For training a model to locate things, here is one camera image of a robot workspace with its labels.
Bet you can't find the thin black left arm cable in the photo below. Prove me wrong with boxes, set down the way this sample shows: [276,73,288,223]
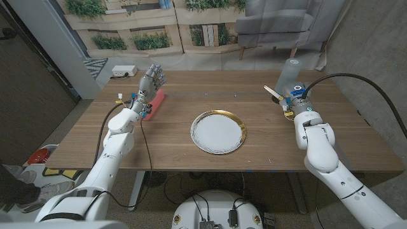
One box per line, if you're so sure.
[82,119,153,220]

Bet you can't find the dark trousered person leg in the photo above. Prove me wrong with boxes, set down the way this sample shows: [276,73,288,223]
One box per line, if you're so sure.
[0,163,41,207]

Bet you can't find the black door handle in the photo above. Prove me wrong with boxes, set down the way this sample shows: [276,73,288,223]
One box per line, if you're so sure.
[0,27,17,41]

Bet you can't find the grey yellow handled scissors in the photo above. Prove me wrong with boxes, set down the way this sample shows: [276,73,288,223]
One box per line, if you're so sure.
[263,85,283,100]

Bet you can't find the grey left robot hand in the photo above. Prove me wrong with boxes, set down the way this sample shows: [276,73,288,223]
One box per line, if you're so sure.
[130,63,167,116]

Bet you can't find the gold rimmed paper plate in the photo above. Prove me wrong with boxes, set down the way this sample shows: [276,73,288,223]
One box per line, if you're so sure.
[190,109,247,155]

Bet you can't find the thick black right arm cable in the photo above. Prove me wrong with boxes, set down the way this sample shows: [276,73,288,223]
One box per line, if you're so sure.
[301,73,407,139]

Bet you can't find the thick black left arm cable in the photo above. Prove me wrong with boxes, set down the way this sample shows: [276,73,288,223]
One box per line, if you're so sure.
[93,100,133,166]

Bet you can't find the printed room backdrop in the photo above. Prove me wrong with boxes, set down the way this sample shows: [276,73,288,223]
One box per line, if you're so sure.
[55,0,346,71]

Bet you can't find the red bowl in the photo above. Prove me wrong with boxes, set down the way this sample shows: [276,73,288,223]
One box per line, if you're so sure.
[27,148,50,165]

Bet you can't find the red sponge block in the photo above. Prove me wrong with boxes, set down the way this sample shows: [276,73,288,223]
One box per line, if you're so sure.
[142,88,165,121]

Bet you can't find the black adapter on torso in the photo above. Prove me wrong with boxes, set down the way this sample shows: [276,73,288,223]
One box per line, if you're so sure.
[228,209,238,228]

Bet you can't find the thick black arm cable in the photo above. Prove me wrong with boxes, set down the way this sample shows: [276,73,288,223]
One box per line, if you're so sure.
[301,73,407,139]
[93,100,133,166]

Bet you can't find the white power strip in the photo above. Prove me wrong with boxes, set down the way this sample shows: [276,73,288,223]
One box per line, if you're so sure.
[111,65,139,78]

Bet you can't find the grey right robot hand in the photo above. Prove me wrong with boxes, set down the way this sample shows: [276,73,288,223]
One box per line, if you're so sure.
[279,81,314,117]

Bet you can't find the grey table leg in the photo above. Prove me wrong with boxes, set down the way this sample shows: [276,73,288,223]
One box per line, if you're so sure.
[287,172,308,214]

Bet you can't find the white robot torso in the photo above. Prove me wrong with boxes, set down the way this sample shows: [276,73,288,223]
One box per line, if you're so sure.
[170,190,264,229]

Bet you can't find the white table leg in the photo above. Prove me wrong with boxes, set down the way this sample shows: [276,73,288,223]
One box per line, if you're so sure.
[128,170,146,211]

